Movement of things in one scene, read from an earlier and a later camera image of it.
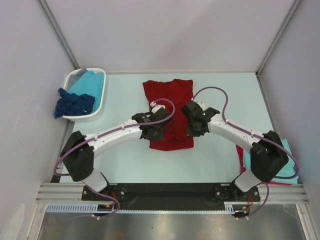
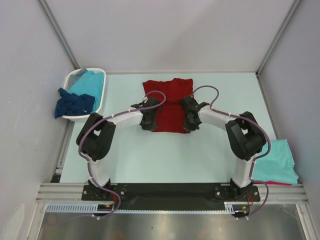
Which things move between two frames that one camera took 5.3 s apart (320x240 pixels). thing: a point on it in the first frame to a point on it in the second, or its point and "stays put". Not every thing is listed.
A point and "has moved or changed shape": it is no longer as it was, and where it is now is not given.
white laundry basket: x=90 y=117 stays put
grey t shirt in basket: x=75 y=76 stays put
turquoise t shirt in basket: x=92 y=83 stays put
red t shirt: x=175 y=134 has moved or changed shape
